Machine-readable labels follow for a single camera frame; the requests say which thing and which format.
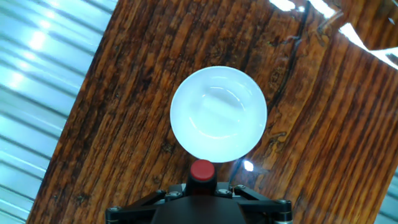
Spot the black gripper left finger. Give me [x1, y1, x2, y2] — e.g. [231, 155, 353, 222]
[105, 184, 187, 224]

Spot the glossy wood grain mat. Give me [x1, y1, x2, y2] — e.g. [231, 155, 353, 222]
[26, 0, 398, 224]

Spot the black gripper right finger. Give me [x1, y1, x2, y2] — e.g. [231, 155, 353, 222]
[216, 183, 293, 224]

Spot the white ceramic bowl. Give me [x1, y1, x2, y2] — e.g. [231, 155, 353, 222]
[169, 65, 268, 164]

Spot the black ladle with red band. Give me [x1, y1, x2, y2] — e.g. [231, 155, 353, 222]
[185, 159, 218, 197]

